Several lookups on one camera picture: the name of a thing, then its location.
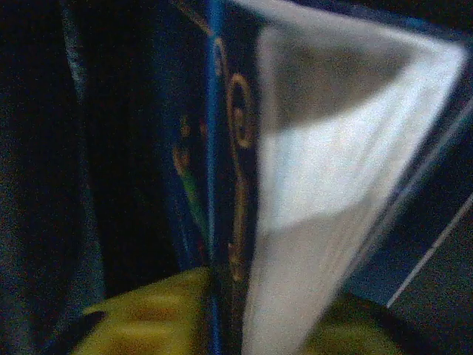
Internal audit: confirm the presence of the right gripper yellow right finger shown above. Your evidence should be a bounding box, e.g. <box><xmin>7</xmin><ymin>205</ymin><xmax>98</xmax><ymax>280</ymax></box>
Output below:
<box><xmin>302</xmin><ymin>295</ymin><xmax>418</xmax><ymax>355</ymax></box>

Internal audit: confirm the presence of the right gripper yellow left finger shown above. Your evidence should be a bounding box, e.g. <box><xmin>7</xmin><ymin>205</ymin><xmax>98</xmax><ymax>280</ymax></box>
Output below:
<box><xmin>73</xmin><ymin>266</ymin><xmax>214</xmax><ymax>355</ymax></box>

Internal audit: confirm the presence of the dark blue Chinese classics book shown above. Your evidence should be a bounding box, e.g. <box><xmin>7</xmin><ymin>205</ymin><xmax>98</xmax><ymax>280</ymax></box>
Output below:
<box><xmin>206</xmin><ymin>0</ymin><xmax>473</xmax><ymax>355</ymax></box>

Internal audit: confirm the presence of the black fabric backpack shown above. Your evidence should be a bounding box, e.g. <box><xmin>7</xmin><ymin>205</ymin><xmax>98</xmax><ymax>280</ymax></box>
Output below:
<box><xmin>0</xmin><ymin>0</ymin><xmax>473</xmax><ymax>355</ymax></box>

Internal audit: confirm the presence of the blue book with colourful cover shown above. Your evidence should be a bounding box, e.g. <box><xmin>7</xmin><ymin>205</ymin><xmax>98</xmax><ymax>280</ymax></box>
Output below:
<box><xmin>162</xmin><ymin>0</ymin><xmax>222</xmax><ymax>282</ymax></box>

